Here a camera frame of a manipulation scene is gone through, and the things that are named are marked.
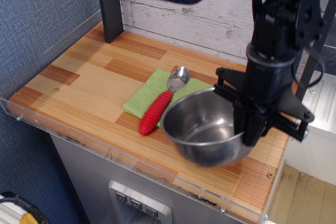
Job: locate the dark grey post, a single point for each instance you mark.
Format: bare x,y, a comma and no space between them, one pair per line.
111,18
309,64

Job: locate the stainless steel pot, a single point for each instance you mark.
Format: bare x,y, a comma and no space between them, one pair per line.
201,127

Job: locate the black yellow object bottom left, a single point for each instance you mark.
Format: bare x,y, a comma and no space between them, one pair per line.
15,209

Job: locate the left dark grey post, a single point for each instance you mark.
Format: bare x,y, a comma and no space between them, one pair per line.
111,18

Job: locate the silver dispenser button panel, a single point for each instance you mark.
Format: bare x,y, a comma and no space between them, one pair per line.
132,206

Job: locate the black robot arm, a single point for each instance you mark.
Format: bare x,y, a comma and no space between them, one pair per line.
282,25

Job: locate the white toy sink counter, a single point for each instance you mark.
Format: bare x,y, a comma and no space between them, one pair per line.
315,155

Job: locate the silver toy fridge cabinet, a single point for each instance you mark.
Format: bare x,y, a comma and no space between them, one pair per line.
90,174

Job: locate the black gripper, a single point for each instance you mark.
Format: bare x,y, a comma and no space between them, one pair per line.
263,98

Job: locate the green folded cloth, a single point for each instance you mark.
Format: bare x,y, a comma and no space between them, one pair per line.
155,85

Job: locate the red handled metal spoon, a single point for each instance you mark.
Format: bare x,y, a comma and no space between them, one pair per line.
176,81

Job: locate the right dark grey post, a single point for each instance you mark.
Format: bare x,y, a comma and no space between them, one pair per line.
309,64

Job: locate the clear acrylic counter guard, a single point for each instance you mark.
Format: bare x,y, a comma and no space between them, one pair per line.
68,83

